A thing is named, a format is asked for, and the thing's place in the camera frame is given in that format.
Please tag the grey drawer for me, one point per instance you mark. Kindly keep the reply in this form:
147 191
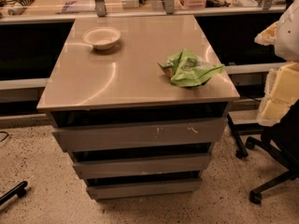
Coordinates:
142 166
144 189
147 134

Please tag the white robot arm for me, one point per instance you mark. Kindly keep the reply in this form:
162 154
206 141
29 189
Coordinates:
281 89

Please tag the grey drawer cabinet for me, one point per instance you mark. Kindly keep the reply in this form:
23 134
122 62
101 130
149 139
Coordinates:
125 84

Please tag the green chip bag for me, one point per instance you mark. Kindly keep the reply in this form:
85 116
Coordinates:
187 70

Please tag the white paper bowl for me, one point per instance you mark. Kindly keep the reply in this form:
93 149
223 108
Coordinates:
102 38

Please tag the purple booklet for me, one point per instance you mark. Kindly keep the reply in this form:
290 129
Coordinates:
77 7

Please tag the black office chair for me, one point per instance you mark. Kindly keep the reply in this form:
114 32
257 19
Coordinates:
280 141

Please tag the black chair leg left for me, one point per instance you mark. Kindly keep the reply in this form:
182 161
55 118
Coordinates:
18 191

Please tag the black coiled tool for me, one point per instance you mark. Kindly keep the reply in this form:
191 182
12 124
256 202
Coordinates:
19 7

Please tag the metal post left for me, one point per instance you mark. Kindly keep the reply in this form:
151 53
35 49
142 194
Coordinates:
100 8

